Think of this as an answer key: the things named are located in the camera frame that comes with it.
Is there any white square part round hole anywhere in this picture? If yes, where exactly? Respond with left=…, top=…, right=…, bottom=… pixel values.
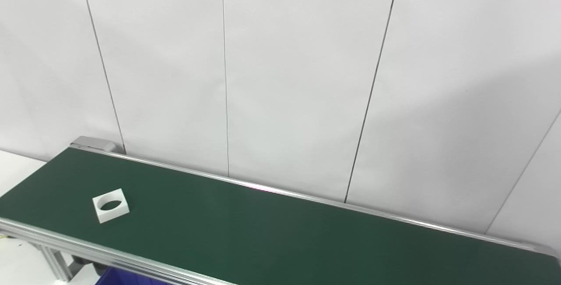
left=92, top=188, right=131, bottom=224

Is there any green conveyor belt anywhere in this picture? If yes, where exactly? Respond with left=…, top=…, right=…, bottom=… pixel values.
left=0, top=136, right=561, bottom=285

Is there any blue plastic bin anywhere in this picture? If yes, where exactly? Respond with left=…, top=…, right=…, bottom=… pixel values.
left=94, top=267, right=172, bottom=285

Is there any aluminium conveyor leg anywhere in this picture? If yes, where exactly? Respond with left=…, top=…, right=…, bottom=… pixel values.
left=33, top=244, right=85, bottom=282

